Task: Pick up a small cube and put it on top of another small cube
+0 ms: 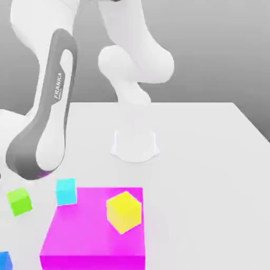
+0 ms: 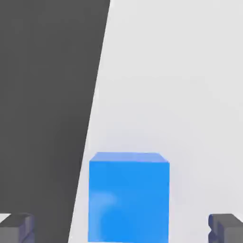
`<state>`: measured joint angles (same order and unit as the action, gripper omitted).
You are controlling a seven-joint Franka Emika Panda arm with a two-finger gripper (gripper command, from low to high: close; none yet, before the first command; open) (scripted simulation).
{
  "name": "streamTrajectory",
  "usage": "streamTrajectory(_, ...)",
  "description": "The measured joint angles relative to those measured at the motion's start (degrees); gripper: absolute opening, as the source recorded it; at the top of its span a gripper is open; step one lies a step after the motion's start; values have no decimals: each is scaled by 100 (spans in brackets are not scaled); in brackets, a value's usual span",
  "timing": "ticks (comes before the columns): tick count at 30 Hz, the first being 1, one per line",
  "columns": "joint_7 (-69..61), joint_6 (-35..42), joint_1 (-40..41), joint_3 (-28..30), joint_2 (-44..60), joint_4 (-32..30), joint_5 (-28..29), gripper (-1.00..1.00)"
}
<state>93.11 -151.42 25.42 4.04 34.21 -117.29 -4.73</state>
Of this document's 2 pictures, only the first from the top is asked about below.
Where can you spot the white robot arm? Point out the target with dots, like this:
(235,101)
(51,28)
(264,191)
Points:
(130,69)

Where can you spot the small yellow cube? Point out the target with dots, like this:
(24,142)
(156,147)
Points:
(124,213)

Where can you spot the small cyan cube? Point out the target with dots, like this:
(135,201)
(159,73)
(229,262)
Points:
(65,192)

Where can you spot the small green cube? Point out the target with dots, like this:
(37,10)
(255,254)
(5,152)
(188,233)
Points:
(19,202)

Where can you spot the small blue cube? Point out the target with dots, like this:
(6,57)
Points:
(4,261)

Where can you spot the large magenta box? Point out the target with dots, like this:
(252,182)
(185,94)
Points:
(88,232)

